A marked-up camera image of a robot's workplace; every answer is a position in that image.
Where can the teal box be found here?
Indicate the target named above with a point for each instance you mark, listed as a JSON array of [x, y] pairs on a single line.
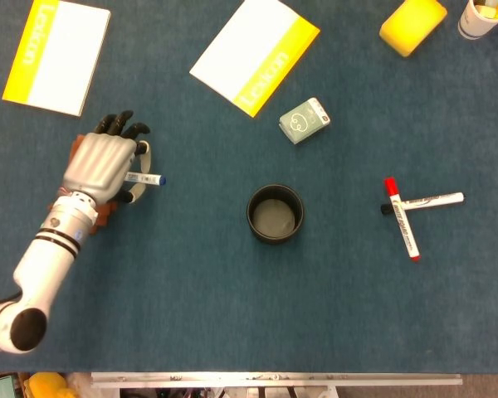
[[0, 387]]

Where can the yellow plastic object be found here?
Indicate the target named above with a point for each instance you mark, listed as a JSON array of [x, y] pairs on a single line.
[[50, 385]]

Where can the yellow sponge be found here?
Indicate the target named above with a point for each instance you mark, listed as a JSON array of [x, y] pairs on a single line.
[[411, 27]]

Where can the green tissue pack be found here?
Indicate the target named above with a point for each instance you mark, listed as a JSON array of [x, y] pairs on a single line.
[[303, 122]]

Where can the red-capped white marker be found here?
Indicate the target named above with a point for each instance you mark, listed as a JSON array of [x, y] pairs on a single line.
[[404, 228]]

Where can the white paper cup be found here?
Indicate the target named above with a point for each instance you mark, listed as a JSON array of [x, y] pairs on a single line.
[[475, 25]]

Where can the blue-capped white marker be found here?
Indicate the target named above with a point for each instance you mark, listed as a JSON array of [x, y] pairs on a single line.
[[149, 178]]

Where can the aluminium frame rail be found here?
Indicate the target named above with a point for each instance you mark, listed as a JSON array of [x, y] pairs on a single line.
[[274, 378]]

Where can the brown folded cloth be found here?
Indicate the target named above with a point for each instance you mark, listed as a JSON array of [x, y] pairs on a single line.
[[103, 215]]

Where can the black round cup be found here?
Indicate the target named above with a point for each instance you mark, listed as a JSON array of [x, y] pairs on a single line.
[[274, 215]]

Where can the yellow and white notebook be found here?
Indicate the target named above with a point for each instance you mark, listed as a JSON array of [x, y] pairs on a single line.
[[62, 58], [249, 54]]

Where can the black-capped white marker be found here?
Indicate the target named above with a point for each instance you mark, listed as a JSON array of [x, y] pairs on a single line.
[[435, 201]]

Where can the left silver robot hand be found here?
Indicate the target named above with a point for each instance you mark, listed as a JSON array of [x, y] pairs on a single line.
[[95, 166]]

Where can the blue felt table mat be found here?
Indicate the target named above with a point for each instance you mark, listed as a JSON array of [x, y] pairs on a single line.
[[249, 298]]

